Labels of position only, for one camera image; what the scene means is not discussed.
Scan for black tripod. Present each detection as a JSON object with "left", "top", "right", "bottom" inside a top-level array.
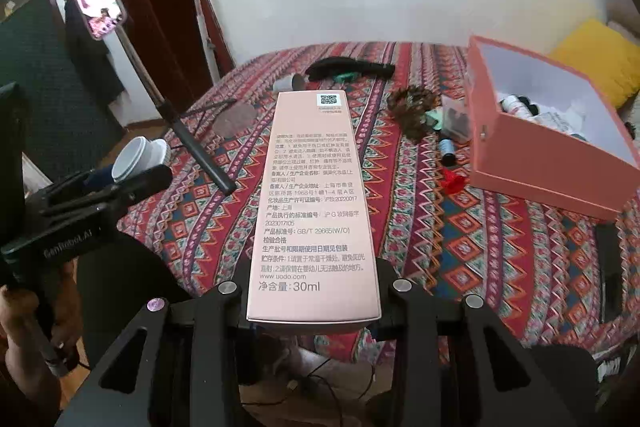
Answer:
[{"left": 115, "top": 22, "right": 238, "bottom": 196}]

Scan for dark hanging clothes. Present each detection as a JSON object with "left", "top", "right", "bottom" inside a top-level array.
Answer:
[{"left": 65, "top": 2, "right": 126, "bottom": 98}]

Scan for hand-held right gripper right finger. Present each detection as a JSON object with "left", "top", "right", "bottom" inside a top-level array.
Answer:
[{"left": 372, "top": 257, "right": 601, "bottom": 427}]

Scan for yellow pillow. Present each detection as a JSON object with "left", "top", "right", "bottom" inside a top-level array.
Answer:
[{"left": 547, "top": 18, "right": 640, "bottom": 110}]

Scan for transparent plastic box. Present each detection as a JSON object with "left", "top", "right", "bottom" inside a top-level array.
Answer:
[{"left": 440, "top": 94, "right": 471, "bottom": 142}]

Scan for round brown disc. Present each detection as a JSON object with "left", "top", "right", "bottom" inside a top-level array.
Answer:
[{"left": 212, "top": 103, "right": 256, "bottom": 138}]

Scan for pink cardboard storage box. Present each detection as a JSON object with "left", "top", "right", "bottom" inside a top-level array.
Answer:
[{"left": 466, "top": 36, "right": 640, "bottom": 220}]

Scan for dark green quilted panel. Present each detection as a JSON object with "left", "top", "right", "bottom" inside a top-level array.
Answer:
[{"left": 0, "top": 0, "right": 123, "bottom": 168}]

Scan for person's left hand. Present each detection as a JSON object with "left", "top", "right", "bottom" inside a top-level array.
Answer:
[{"left": 0, "top": 269, "right": 83, "bottom": 360}]

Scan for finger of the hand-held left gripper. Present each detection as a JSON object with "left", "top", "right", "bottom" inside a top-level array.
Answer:
[
  {"left": 42, "top": 164, "right": 173, "bottom": 220},
  {"left": 30, "top": 171, "right": 115, "bottom": 208}
]

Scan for dark wooden door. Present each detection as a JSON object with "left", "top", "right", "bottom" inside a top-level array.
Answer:
[{"left": 82, "top": 0, "right": 236, "bottom": 108}]

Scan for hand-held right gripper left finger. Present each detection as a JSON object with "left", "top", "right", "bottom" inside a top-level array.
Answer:
[{"left": 55, "top": 281, "right": 251, "bottom": 427}]

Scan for person's left forearm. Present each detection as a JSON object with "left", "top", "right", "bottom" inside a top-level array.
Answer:
[{"left": 0, "top": 354, "right": 58, "bottom": 427}]

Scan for tall pink carton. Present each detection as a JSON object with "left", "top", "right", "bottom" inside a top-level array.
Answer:
[{"left": 246, "top": 91, "right": 383, "bottom": 324}]

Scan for white ribbed cup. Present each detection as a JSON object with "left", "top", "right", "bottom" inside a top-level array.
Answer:
[{"left": 111, "top": 137, "right": 168, "bottom": 182}]

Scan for black sock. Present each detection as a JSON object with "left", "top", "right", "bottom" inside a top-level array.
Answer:
[{"left": 306, "top": 57, "right": 397, "bottom": 82}]

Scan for black cable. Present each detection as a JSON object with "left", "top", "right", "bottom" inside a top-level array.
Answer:
[{"left": 240, "top": 352, "right": 376, "bottom": 408}]

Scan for brown bead string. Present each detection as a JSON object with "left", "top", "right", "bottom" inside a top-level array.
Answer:
[{"left": 387, "top": 86, "right": 441, "bottom": 145}]

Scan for red clip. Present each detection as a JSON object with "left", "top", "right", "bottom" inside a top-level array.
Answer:
[{"left": 440, "top": 172, "right": 468, "bottom": 195}]

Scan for small white tube bottle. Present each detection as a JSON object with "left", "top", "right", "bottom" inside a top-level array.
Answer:
[{"left": 272, "top": 74, "right": 306, "bottom": 94}]

